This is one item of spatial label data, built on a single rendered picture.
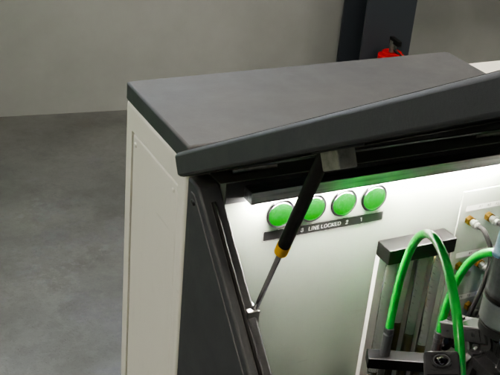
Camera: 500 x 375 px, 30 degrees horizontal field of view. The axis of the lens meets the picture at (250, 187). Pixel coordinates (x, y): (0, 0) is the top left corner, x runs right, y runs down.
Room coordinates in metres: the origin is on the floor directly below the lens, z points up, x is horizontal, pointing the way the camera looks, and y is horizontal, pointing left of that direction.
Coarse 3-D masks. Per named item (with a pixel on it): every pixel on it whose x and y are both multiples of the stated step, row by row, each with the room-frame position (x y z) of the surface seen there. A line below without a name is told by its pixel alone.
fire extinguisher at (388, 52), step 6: (390, 36) 4.92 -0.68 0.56; (390, 42) 4.90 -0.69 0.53; (396, 42) 4.86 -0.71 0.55; (390, 48) 4.89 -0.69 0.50; (396, 48) 4.90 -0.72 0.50; (378, 54) 4.89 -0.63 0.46; (384, 54) 4.87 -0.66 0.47; (390, 54) 4.85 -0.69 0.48; (396, 54) 4.86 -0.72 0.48; (402, 54) 4.93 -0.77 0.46
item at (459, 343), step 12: (420, 240) 1.28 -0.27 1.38; (432, 240) 1.19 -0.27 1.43; (408, 252) 1.30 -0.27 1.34; (444, 252) 1.15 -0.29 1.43; (408, 264) 1.32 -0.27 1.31; (444, 264) 1.13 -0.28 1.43; (444, 276) 1.11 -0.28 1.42; (396, 288) 1.33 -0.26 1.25; (456, 288) 1.09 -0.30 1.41; (396, 300) 1.34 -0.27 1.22; (456, 300) 1.07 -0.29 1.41; (396, 312) 1.34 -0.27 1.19; (456, 312) 1.05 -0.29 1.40; (456, 324) 1.04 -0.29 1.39; (456, 336) 1.03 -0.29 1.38; (456, 348) 1.02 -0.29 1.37
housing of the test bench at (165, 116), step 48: (144, 96) 1.47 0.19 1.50; (192, 96) 1.49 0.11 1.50; (240, 96) 1.51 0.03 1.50; (288, 96) 1.53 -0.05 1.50; (336, 96) 1.55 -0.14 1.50; (384, 96) 1.57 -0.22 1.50; (144, 144) 1.44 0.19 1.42; (192, 144) 1.29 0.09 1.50; (144, 192) 1.44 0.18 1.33; (144, 240) 1.43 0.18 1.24; (144, 288) 1.42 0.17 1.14; (144, 336) 1.42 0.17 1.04
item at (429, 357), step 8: (432, 352) 0.98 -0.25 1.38; (440, 352) 0.98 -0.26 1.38; (448, 352) 0.98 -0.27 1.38; (456, 352) 0.98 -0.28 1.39; (424, 360) 0.97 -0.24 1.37; (432, 360) 0.97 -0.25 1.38; (440, 360) 0.96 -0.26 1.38; (448, 360) 0.97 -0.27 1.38; (456, 360) 0.97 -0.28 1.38; (424, 368) 0.96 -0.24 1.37; (432, 368) 0.96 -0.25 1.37; (440, 368) 0.96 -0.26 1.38; (448, 368) 0.96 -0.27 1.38; (456, 368) 0.95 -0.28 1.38
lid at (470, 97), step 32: (416, 96) 0.80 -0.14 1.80; (448, 96) 0.76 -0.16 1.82; (480, 96) 0.73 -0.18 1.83; (288, 128) 0.99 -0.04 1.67; (320, 128) 0.93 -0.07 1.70; (352, 128) 0.88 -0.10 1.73; (384, 128) 0.83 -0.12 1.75; (416, 128) 0.79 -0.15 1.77; (448, 128) 0.86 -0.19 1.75; (480, 128) 1.32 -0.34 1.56; (192, 160) 1.22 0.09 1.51; (224, 160) 1.13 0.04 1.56; (256, 160) 1.05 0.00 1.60; (288, 160) 1.20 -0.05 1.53; (352, 160) 0.95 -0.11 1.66
